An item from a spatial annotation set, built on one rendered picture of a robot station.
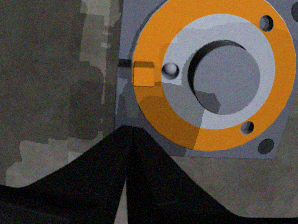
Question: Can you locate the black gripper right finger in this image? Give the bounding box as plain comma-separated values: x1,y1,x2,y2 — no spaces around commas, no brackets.
125,127,298,224

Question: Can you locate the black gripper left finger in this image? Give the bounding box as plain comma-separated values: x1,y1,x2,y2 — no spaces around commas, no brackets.
0,125,133,224

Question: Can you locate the orange round plate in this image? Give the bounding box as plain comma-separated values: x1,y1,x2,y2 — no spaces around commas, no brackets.
132,0,297,152

